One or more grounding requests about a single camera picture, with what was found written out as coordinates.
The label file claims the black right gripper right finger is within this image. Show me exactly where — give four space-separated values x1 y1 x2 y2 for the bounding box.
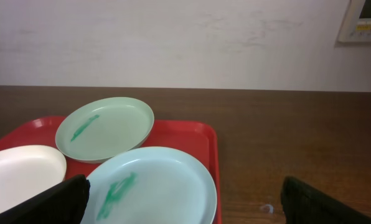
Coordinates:
281 176 371 224

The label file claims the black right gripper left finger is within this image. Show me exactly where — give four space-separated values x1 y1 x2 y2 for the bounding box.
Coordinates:
0 174 90 224

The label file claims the white plate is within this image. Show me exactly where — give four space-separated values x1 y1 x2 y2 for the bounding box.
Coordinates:
0 145 67 213

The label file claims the light green plate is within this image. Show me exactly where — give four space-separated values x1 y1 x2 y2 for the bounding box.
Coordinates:
55 97 154 164

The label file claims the light blue plate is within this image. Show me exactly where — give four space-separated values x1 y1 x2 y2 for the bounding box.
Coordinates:
82 146 218 224

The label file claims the white wall panel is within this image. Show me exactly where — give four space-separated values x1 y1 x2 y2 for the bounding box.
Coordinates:
337 0 371 43

